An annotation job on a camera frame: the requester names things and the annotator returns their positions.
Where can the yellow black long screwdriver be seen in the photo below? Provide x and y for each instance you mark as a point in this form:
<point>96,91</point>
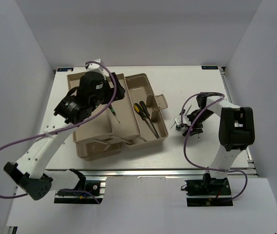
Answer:
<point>147,118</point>

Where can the beige cantilever toolbox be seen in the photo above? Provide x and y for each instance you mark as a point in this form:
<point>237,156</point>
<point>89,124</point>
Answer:
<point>136,122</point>

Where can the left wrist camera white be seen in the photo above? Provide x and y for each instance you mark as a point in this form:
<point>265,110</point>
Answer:
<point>93,67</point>

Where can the yellow black handle file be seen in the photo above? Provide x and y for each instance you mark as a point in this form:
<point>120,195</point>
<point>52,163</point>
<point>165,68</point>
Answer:
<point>138,111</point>

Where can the blue label sticker left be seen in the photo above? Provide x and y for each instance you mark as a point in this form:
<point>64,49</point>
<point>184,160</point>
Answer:
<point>65,69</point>

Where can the aluminium front rail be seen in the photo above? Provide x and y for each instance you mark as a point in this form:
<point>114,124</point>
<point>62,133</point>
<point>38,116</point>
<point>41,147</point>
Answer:
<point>107,173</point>

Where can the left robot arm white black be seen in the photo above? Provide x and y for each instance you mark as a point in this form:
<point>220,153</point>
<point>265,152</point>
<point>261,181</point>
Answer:
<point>29,171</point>

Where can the blue label sticker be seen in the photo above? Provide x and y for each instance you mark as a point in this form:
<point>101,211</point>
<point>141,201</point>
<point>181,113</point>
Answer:
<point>209,67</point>
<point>65,69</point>

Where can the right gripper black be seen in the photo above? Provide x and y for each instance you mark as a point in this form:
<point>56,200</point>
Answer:
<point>193,130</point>

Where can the blue label sticker right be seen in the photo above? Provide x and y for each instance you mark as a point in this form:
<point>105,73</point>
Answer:
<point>209,67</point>

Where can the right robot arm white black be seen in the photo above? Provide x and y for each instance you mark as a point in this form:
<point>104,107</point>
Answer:
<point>236,133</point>

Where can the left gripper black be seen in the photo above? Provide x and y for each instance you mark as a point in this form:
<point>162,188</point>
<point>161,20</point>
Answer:
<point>120,90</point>

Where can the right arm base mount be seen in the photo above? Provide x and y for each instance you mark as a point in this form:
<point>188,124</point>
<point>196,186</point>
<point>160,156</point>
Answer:
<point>215,194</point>

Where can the small black green precision screwdriver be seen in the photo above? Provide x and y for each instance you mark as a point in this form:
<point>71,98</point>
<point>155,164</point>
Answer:
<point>113,112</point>

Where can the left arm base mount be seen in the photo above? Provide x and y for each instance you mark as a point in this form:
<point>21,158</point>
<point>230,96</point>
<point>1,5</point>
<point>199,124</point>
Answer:
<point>92,192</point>

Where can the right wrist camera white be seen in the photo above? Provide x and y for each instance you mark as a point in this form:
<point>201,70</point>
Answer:
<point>178,124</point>

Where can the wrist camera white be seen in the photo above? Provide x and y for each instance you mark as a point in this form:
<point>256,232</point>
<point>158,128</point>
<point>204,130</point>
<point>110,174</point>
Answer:
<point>178,124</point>
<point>93,67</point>

